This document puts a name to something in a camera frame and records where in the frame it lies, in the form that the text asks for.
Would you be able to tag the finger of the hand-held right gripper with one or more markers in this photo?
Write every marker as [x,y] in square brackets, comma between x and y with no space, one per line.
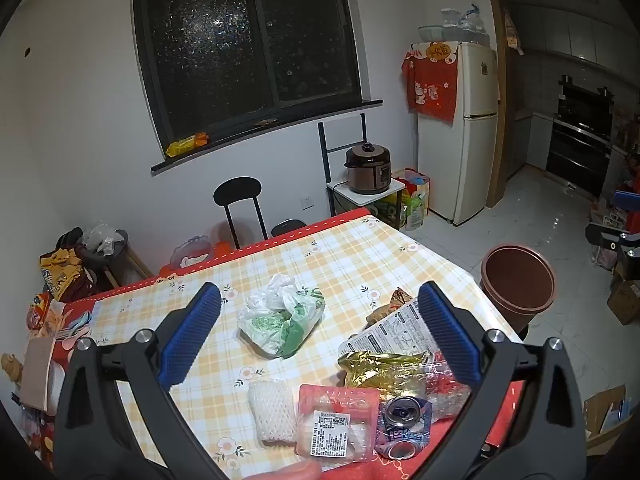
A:
[602,235]

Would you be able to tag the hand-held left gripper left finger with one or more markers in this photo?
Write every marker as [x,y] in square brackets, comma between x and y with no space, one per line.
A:
[190,340]

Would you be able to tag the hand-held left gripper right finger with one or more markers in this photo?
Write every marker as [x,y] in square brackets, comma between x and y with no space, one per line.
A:
[447,335]

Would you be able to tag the white printed wrapper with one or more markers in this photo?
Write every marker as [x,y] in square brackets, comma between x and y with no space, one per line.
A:
[395,330]

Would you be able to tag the brown round trash bin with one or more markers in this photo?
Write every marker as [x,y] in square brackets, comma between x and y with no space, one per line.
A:
[517,280]

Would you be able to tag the white foam net sleeve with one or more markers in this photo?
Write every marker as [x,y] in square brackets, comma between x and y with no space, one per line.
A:
[272,410]

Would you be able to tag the person's left hand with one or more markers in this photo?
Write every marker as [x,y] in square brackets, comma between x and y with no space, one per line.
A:
[280,471]

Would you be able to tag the clear plastic red packet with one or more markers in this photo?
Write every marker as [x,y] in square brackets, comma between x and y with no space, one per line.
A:
[440,390]

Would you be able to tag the brown snack packet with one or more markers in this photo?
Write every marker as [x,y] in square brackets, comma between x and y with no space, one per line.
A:
[387,311]

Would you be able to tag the gold foil wrapper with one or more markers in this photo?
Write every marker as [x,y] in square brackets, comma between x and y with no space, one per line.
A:
[380,370]

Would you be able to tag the crushed drink can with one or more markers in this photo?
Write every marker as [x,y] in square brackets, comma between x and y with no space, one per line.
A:
[400,410]

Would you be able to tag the green and white plastic bag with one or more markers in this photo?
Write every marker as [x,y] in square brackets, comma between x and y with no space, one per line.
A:
[280,325]

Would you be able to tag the wooden stool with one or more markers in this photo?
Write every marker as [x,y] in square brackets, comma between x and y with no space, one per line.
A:
[132,267]

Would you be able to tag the black built-in oven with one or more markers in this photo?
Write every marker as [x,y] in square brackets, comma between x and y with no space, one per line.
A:
[580,145]

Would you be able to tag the yellow checked floral tablecloth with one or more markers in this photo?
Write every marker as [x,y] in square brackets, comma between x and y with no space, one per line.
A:
[350,260]

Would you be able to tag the pink plastic tray with label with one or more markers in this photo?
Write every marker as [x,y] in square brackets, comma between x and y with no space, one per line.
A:
[325,400]

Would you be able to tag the colourful shopping bag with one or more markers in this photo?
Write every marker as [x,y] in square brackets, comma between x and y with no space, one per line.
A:
[415,200]

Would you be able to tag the yellow snack bags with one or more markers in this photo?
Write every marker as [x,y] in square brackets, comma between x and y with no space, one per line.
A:
[60,272]

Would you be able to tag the red snack packet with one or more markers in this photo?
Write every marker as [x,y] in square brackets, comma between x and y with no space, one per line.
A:
[42,310]

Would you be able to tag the black stool seat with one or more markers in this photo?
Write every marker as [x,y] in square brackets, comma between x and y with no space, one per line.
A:
[289,226]

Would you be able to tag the brown cardboard piece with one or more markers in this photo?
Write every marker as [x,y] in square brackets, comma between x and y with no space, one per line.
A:
[42,375]

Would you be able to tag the cream refrigerator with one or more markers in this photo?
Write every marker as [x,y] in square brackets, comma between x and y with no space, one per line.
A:
[475,150]

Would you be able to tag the black round-back chair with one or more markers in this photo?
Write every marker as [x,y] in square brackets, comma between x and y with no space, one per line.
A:
[235,192]

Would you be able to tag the open cardboard box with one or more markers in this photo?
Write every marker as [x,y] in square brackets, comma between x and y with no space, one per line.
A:
[602,415]

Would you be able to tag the brown electric pressure cooker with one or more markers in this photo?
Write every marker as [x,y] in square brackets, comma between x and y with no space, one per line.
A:
[367,170]

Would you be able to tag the yellow orange snack packet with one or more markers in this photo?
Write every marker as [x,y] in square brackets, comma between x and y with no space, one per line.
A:
[186,145]

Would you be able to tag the red printed cloth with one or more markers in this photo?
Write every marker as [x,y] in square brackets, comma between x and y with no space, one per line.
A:
[432,85]

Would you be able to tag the black window sill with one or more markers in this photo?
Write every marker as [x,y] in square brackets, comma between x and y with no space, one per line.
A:
[280,122]

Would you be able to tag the clear glassware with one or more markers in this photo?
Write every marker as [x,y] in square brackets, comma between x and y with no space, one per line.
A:
[460,25]

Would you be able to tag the dark window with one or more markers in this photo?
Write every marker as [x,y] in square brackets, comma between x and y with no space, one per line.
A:
[240,40]

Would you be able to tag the wooden door frame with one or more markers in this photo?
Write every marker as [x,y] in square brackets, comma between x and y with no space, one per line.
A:
[500,110]

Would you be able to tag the white-top black frame rack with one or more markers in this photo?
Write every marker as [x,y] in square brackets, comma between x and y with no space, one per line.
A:
[345,195]

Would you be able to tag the white wall socket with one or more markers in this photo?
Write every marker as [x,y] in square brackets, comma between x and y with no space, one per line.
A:
[306,203]

